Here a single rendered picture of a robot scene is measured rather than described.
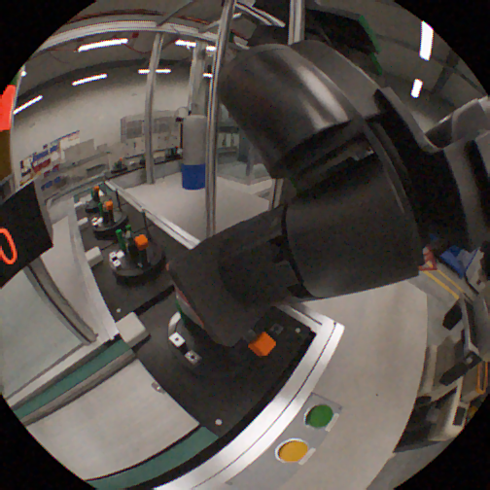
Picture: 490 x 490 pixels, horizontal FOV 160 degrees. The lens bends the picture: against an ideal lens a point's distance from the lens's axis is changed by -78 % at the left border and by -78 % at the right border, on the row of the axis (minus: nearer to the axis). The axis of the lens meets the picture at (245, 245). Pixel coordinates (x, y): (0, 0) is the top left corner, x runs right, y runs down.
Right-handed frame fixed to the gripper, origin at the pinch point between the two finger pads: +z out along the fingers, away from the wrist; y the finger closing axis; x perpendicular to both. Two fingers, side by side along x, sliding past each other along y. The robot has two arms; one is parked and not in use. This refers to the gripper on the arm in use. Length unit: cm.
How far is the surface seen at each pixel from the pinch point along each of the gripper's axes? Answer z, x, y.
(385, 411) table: -14, 48, -9
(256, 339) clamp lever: -4.3, 7.3, 0.3
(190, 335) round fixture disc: 7.8, 6.5, 2.7
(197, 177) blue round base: 59, -43, -57
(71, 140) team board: 671, -810, 16
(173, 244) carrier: 24.4, -8.8, -10.1
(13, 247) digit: -2.1, -12.5, 18.4
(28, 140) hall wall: 604, -892, 284
